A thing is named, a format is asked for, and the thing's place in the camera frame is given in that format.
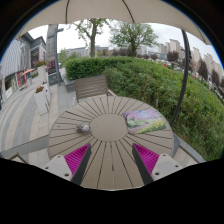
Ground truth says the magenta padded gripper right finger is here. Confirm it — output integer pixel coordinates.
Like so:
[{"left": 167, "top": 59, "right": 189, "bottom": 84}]
[{"left": 132, "top": 143, "right": 182, "bottom": 185}]

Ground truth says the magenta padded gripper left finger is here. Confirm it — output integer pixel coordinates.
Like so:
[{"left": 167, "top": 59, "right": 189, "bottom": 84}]
[{"left": 43, "top": 144, "right": 91, "bottom": 185}]

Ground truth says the small patterned computer mouse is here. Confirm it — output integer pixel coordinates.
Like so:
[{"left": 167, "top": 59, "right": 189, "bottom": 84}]
[{"left": 76, "top": 123, "right": 90, "bottom": 133}]

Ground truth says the round slatted wooden table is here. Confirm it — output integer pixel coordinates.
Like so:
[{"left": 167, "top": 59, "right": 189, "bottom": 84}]
[{"left": 48, "top": 96, "right": 174, "bottom": 190}]

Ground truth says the green hedge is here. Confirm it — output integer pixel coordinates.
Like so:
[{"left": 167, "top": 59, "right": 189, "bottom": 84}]
[{"left": 65, "top": 57, "right": 224, "bottom": 161}]

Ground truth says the white planter box near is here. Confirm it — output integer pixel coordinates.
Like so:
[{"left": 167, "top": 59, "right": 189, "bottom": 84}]
[{"left": 34, "top": 86, "right": 49, "bottom": 115}]

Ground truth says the white planter box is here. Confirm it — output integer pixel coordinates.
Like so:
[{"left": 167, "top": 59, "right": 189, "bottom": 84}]
[
  {"left": 35, "top": 60, "right": 47, "bottom": 83},
  {"left": 34, "top": 86, "right": 49, "bottom": 115}
]

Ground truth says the brown slatted patio chair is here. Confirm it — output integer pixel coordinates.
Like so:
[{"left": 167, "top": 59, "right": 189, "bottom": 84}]
[{"left": 74, "top": 75, "right": 115, "bottom": 101}]

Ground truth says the white planter box far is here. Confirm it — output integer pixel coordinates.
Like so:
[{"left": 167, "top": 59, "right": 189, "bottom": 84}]
[{"left": 35, "top": 60, "right": 47, "bottom": 83}]

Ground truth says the curved dark umbrella pole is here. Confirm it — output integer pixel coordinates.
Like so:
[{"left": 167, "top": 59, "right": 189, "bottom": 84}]
[{"left": 170, "top": 29, "right": 192, "bottom": 128}]

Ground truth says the beige patio umbrella canopy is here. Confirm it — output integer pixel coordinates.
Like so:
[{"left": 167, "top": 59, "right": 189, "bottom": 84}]
[{"left": 17, "top": 0, "right": 211, "bottom": 45}]

